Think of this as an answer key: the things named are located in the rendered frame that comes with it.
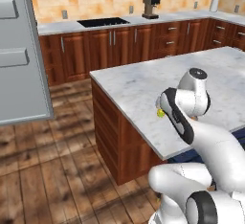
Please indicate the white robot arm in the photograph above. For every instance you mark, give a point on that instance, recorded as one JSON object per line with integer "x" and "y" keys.
{"x": 217, "y": 148}

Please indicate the grey fridge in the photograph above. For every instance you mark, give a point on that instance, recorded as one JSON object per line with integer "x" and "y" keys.
{"x": 22, "y": 90}

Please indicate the wooden kitchen island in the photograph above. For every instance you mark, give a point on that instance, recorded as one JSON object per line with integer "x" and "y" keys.
{"x": 134, "y": 84}

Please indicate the small yellow-green round object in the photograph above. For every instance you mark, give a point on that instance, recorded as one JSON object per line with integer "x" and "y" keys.
{"x": 160, "y": 113}

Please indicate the wooden base cupboard run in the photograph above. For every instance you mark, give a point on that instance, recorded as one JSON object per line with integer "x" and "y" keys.
{"x": 95, "y": 49}

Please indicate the black sink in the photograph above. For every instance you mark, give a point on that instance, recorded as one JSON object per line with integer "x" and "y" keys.
{"x": 102, "y": 22}

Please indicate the navy blue stool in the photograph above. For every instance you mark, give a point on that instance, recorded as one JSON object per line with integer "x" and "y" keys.
{"x": 185, "y": 157}

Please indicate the brown coffee machine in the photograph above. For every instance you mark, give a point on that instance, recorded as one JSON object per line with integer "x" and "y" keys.
{"x": 150, "y": 7}

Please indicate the white paper towel roll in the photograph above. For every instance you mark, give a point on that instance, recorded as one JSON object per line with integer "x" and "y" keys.
{"x": 214, "y": 4}

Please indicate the grey wall socket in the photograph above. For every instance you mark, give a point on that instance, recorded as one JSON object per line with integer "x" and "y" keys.
{"x": 131, "y": 9}
{"x": 236, "y": 9}
{"x": 196, "y": 4}
{"x": 64, "y": 14}

